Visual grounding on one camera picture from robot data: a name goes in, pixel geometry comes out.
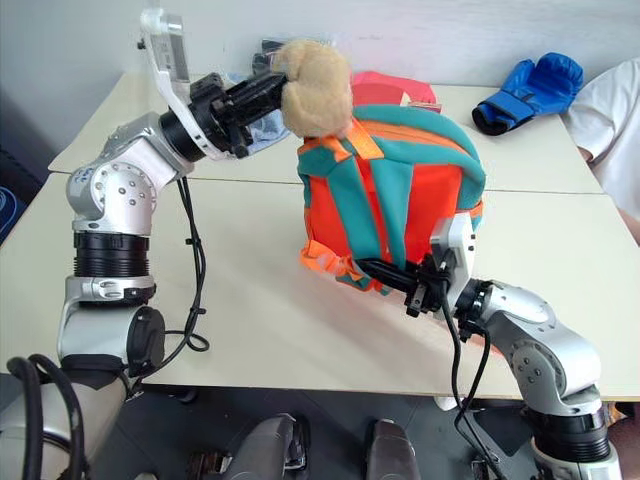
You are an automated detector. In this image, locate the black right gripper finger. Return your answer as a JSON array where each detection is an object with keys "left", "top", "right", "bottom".
[
  {"left": 356, "top": 256, "right": 424, "bottom": 282},
  {"left": 370, "top": 272, "right": 418, "bottom": 298}
]

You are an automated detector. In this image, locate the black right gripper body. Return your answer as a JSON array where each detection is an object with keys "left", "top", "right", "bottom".
[{"left": 403, "top": 253, "right": 452, "bottom": 320}]

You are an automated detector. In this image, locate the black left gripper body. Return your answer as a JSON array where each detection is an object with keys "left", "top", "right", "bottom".
[{"left": 188, "top": 73, "right": 255, "bottom": 161}]

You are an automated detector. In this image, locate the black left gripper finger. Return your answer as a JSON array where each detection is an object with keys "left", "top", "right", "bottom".
[
  {"left": 233, "top": 98, "right": 286, "bottom": 130},
  {"left": 227, "top": 73, "right": 290, "bottom": 105}
]

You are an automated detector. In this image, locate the beige plush toy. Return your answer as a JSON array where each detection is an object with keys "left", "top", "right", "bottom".
[{"left": 270, "top": 37, "right": 357, "bottom": 140}]

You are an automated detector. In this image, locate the orange and teal backpack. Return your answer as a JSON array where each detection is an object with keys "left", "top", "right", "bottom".
[{"left": 296, "top": 103, "right": 489, "bottom": 297}]

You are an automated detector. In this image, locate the light blue cloth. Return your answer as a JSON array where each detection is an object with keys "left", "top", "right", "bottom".
[{"left": 243, "top": 110, "right": 288, "bottom": 157}]

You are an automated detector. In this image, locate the black item in clear bag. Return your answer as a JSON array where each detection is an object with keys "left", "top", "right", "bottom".
[{"left": 251, "top": 32, "right": 287, "bottom": 77}]

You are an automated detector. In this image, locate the pink cloth bag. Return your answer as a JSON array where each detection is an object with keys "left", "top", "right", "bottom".
[{"left": 351, "top": 69, "right": 444, "bottom": 113}]

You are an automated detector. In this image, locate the dark grey rounded shape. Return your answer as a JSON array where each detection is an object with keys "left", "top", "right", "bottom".
[
  {"left": 218, "top": 413, "right": 307, "bottom": 480},
  {"left": 368, "top": 418, "right": 422, "bottom": 480}
]

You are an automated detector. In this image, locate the dark chair with blue print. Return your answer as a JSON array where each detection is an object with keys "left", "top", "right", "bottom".
[{"left": 0, "top": 143, "right": 47, "bottom": 252}]

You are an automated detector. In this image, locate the blue boxing glove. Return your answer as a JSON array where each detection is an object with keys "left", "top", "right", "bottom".
[{"left": 471, "top": 51, "right": 586, "bottom": 137}]

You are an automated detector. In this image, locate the person in white shirt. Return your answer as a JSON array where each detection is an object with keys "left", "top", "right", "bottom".
[{"left": 563, "top": 56, "right": 640, "bottom": 247}]

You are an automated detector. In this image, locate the silver robot torso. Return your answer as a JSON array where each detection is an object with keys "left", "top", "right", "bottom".
[{"left": 0, "top": 368, "right": 132, "bottom": 480}]

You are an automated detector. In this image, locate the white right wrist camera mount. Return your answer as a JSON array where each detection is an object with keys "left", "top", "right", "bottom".
[{"left": 428, "top": 214, "right": 483, "bottom": 307}]

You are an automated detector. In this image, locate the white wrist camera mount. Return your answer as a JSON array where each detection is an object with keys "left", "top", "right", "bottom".
[
  {"left": 428, "top": 214, "right": 483, "bottom": 307},
  {"left": 136, "top": 6, "right": 229, "bottom": 162}
]

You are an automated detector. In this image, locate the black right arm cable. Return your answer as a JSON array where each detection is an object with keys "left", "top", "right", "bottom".
[{"left": 438, "top": 280, "right": 504, "bottom": 470}]

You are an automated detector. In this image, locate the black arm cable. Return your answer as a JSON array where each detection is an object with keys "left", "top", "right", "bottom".
[
  {"left": 163, "top": 175, "right": 212, "bottom": 354},
  {"left": 438, "top": 280, "right": 504, "bottom": 470}
]

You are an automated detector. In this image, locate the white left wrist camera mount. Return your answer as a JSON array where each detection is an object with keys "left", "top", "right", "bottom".
[{"left": 136, "top": 6, "right": 229, "bottom": 162}]

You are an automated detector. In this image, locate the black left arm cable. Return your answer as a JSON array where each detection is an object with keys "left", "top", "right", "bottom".
[{"left": 163, "top": 175, "right": 212, "bottom": 354}]

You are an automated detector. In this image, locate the thick black hose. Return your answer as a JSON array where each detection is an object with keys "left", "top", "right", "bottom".
[{"left": 4, "top": 353, "right": 90, "bottom": 480}]

